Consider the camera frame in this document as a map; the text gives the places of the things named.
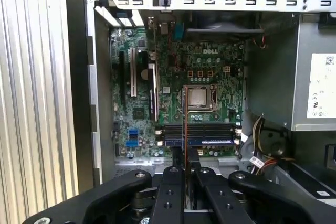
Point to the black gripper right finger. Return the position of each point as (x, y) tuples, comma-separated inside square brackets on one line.
[(218, 205)]

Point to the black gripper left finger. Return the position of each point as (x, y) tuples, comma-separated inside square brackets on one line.
[(170, 203)]

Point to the black RAM slot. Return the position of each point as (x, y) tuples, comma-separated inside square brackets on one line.
[(210, 126), (210, 131), (210, 137)]

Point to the blue SATA port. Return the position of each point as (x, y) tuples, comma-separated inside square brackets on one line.
[(133, 132), (132, 144)]

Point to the grey metal drive cage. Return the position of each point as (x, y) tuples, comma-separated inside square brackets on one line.
[(302, 182)]

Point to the metal socket cover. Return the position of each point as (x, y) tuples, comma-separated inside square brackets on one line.
[(210, 98)]

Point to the silver CPU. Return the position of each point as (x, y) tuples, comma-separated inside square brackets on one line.
[(198, 96)]

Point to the black graphics card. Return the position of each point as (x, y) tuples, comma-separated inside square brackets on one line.
[(152, 93)]

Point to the round coin battery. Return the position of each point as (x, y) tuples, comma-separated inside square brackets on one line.
[(145, 74)]

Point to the brown square coil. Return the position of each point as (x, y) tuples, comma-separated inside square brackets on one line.
[(209, 73), (190, 73), (200, 73)]

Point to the black expansion slot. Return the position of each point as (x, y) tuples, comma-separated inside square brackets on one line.
[(121, 77)]

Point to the black PC case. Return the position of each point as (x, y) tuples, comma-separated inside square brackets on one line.
[(78, 103)]

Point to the white expansion slot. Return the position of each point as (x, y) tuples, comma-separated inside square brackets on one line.
[(133, 72)]

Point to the white four pin connector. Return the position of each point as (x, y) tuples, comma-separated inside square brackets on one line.
[(227, 69)]

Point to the grey power supply unit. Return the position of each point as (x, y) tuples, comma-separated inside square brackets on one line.
[(275, 77)]

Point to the green motherboard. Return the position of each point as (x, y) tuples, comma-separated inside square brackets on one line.
[(223, 58)]

